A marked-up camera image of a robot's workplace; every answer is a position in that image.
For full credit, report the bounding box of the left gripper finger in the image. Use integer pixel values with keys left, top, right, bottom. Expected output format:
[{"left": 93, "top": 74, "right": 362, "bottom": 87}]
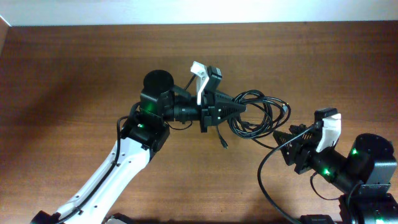
[
  {"left": 215, "top": 90, "right": 233, "bottom": 102},
  {"left": 215, "top": 100, "right": 246, "bottom": 124}
]

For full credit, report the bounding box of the black usb cable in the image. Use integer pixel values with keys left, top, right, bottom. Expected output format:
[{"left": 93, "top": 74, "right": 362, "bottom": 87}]
[
  {"left": 226, "top": 89, "right": 292, "bottom": 150},
  {"left": 215, "top": 124, "right": 229, "bottom": 149}
]

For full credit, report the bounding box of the left camera cable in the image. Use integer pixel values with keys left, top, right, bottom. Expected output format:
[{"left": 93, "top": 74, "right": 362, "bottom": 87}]
[{"left": 55, "top": 74, "right": 197, "bottom": 224}]

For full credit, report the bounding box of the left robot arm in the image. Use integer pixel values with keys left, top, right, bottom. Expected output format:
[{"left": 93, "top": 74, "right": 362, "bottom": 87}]
[{"left": 31, "top": 62, "right": 246, "bottom": 223}]

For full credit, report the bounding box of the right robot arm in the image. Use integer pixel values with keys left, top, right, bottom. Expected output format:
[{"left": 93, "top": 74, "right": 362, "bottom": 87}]
[{"left": 273, "top": 108, "right": 397, "bottom": 223}]

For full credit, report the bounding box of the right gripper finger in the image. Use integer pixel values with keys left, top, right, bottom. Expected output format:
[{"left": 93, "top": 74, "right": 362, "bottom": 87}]
[
  {"left": 289, "top": 124, "right": 315, "bottom": 137},
  {"left": 273, "top": 131, "right": 305, "bottom": 166}
]

